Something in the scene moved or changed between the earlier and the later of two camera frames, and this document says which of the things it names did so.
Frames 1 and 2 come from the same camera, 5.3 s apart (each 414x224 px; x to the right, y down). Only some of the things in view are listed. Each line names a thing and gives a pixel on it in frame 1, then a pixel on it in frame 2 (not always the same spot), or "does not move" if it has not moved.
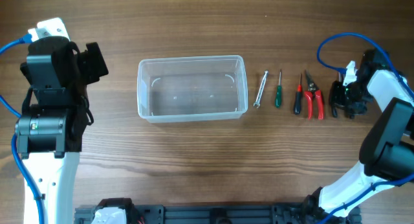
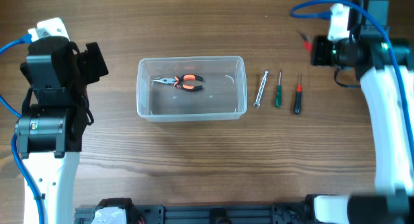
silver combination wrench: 257,103 does not move
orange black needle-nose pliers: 334,112 to 175,80
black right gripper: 335,100 to 318,59
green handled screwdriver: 279,92 does not move
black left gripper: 92,63 does not move
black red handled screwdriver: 297,105 does not move
